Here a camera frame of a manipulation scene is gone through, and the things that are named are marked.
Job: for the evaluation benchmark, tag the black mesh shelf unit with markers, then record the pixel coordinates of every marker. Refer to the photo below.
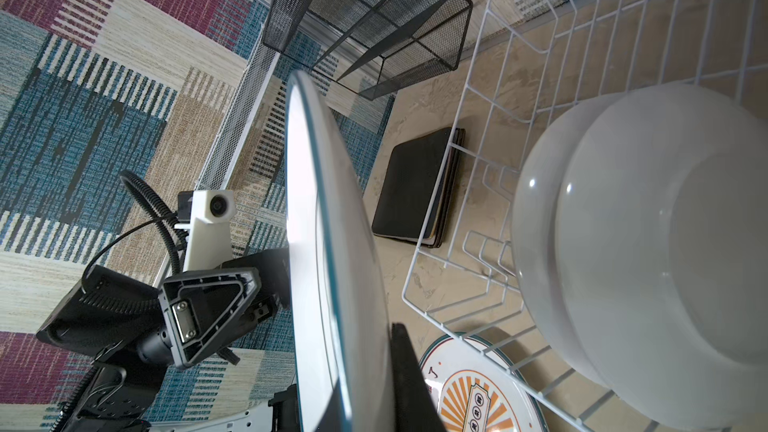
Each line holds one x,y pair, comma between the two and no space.
398,43

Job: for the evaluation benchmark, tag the white round plate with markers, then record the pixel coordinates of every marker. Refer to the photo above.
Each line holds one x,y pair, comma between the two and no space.
533,229
470,392
661,244
338,301

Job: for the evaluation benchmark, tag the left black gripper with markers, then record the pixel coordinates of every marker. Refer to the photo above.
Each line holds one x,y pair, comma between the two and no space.
208,311

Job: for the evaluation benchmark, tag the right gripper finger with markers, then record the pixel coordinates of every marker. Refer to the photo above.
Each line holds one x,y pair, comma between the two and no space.
414,409

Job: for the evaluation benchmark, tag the white wire wall basket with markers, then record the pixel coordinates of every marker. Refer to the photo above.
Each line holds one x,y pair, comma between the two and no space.
233,132

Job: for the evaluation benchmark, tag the white wire dish rack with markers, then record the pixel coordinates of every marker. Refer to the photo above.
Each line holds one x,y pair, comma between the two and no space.
535,60

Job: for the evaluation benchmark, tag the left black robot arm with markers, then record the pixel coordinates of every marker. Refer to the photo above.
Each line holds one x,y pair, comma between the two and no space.
133,333

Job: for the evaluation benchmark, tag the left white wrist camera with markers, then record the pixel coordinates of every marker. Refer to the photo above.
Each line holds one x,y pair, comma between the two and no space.
206,216

